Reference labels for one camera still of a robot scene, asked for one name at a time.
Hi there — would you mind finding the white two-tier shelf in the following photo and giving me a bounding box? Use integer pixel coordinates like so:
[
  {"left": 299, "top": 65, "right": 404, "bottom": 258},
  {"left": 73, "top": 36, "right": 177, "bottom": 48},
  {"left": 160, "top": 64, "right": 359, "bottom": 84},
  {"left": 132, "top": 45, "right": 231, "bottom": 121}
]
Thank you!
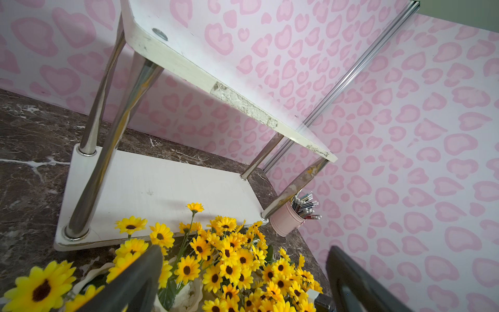
[{"left": 54, "top": 1, "right": 337, "bottom": 252}]

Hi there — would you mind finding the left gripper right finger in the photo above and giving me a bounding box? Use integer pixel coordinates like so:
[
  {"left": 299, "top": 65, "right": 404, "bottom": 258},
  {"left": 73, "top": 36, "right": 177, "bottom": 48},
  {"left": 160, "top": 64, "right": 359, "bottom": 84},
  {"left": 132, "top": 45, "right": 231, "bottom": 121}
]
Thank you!
[{"left": 326, "top": 246, "right": 410, "bottom": 312}]

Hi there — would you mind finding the sunflower pot top second-left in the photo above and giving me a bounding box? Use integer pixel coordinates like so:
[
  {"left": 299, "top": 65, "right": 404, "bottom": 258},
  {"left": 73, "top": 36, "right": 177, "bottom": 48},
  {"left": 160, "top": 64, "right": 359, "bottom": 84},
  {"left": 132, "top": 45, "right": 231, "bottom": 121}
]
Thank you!
[{"left": 190, "top": 217, "right": 323, "bottom": 311}]

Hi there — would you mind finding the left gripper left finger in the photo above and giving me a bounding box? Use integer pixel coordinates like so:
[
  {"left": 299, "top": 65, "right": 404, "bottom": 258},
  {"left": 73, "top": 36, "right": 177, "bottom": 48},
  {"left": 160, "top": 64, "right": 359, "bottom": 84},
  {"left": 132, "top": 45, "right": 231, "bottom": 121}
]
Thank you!
[{"left": 78, "top": 245, "right": 163, "bottom": 311}]

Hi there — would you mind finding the pink pencil cup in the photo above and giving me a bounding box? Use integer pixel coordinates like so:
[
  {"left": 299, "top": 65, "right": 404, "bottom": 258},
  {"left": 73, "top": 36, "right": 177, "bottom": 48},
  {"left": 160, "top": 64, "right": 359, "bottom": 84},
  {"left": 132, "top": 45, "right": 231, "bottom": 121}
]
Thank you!
[{"left": 270, "top": 192, "right": 322, "bottom": 237}]

